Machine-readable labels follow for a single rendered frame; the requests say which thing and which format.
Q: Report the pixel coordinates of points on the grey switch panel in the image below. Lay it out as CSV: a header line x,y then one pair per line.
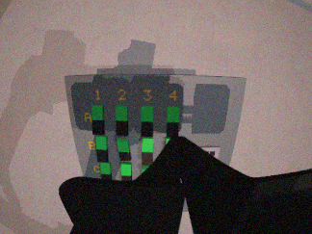
x,y
120,123

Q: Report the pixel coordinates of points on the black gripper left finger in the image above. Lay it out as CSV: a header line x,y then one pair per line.
x,y
155,200

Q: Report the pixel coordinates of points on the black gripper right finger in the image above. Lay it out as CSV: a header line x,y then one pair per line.
x,y
221,199

